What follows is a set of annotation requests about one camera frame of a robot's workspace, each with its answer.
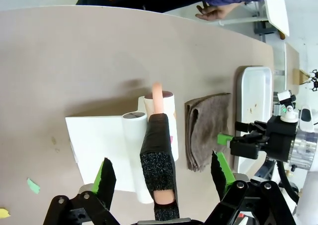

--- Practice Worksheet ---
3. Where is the cardboard box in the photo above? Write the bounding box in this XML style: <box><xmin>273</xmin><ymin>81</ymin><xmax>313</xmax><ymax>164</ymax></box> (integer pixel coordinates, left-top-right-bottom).
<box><xmin>292</xmin><ymin>68</ymin><xmax>310</xmax><ymax>86</ymax></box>

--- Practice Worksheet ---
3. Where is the green paper scrap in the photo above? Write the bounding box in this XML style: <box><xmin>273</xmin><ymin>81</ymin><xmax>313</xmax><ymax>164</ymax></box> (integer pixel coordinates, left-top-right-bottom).
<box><xmin>26</xmin><ymin>177</ymin><xmax>41</xmax><ymax>195</ymax></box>

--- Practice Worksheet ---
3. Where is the white rectangular tray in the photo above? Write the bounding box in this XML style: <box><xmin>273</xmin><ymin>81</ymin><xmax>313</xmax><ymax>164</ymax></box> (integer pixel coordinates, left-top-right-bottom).
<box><xmin>234</xmin><ymin>66</ymin><xmax>274</xmax><ymax>174</ymax></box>

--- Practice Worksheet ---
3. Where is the person left hand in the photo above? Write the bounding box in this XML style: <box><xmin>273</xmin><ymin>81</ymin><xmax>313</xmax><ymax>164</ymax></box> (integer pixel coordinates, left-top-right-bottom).
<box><xmin>195</xmin><ymin>2</ymin><xmax>245</xmax><ymax>21</ymax></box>

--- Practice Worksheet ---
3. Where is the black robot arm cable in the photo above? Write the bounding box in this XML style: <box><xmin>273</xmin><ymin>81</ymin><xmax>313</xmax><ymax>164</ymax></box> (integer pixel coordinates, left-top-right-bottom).
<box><xmin>276</xmin><ymin>159</ymin><xmax>301</xmax><ymax>204</ymax></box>

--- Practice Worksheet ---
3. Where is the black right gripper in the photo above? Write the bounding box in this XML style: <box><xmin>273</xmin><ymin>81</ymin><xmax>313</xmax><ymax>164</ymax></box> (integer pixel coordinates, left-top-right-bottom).
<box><xmin>217</xmin><ymin>115</ymin><xmax>299</xmax><ymax>164</ymax></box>

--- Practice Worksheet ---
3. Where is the brown cloth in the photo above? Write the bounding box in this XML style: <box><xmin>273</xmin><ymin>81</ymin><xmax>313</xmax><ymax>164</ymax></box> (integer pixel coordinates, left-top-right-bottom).
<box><xmin>184</xmin><ymin>92</ymin><xmax>232</xmax><ymax>172</ymax></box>

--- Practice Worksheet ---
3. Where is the white side table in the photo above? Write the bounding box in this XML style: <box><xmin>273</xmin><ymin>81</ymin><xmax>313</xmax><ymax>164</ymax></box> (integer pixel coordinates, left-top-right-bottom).
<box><xmin>218</xmin><ymin>0</ymin><xmax>291</xmax><ymax>37</ymax></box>

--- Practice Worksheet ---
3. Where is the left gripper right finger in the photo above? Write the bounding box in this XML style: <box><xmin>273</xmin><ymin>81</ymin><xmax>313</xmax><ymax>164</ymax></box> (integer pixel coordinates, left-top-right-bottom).
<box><xmin>203</xmin><ymin>150</ymin><xmax>298</xmax><ymax>225</ymax></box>

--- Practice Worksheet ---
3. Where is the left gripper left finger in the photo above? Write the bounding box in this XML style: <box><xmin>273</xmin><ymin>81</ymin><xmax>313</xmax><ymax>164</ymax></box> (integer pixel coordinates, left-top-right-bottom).
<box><xmin>43</xmin><ymin>157</ymin><xmax>120</xmax><ymax>225</ymax></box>

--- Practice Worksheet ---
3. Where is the yellow paper scrap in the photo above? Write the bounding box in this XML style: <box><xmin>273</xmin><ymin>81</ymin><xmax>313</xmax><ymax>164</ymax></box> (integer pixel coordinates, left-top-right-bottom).
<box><xmin>0</xmin><ymin>207</ymin><xmax>12</xmax><ymax>219</ymax></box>

